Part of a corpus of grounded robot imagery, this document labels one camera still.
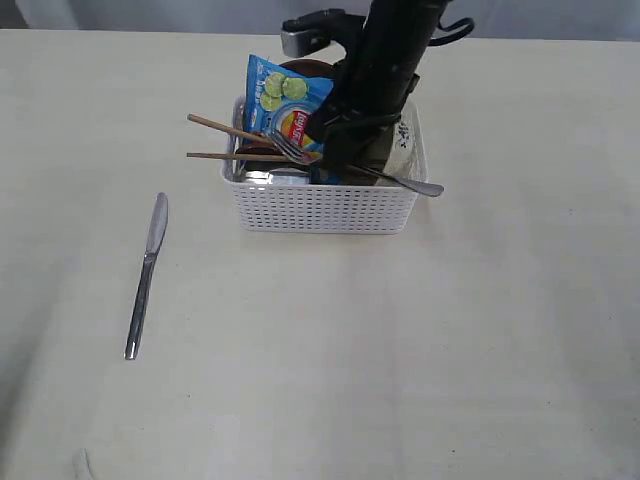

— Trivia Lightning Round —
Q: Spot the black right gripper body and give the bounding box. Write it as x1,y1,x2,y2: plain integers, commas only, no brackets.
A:
305,34,420,145

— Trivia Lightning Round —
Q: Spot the silver fork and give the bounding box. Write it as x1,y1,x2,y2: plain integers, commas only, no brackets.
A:
267,130,444,198

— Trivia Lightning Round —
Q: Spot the brown round plate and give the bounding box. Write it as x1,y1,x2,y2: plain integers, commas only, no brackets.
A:
234,58,336,156

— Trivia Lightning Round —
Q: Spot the white ceramic bowl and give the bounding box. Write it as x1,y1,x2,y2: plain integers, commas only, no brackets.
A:
363,101,427,181

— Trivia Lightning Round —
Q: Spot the steel cup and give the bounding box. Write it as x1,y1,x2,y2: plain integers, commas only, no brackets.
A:
239,168,310,186

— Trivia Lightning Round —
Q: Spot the blue Lays chips bag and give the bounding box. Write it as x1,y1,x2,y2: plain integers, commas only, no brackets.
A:
243,53,335,157

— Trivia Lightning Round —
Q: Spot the wooden chopstick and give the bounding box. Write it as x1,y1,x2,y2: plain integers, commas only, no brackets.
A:
186,152,289,162
186,114,273,144

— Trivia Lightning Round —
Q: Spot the silver table knife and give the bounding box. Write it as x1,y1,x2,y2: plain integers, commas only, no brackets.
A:
124,192,168,360

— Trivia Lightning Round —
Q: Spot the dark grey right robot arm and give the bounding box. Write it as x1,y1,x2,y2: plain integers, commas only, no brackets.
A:
283,1,475,166

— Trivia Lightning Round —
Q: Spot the white perforated plastic basket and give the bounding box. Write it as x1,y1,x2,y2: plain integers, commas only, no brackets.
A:
220,94,430,235

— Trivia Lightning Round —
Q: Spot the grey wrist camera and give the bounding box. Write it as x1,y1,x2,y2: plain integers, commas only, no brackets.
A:
280,8,366,58

